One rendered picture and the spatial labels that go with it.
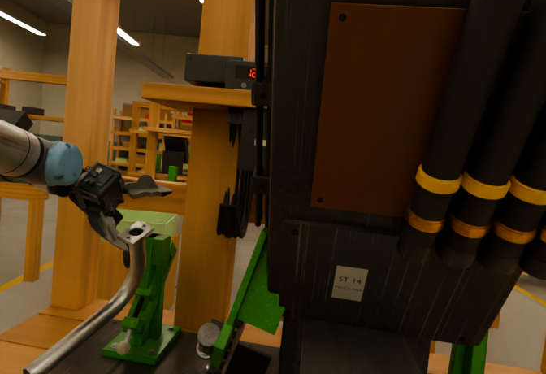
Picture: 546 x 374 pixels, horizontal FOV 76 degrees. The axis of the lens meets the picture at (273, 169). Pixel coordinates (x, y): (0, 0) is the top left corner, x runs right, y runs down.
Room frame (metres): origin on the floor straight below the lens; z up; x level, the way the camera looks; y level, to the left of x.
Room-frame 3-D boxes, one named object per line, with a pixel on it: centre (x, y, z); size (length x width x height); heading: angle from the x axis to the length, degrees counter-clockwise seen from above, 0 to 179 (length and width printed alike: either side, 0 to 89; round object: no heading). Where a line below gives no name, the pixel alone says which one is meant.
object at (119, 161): (10.09, 3.16, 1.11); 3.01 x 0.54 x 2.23; 90
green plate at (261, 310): (0.61, -0.01, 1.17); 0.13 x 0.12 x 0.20; 83
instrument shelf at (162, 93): (0.92, -0.12, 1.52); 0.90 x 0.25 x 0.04; 83
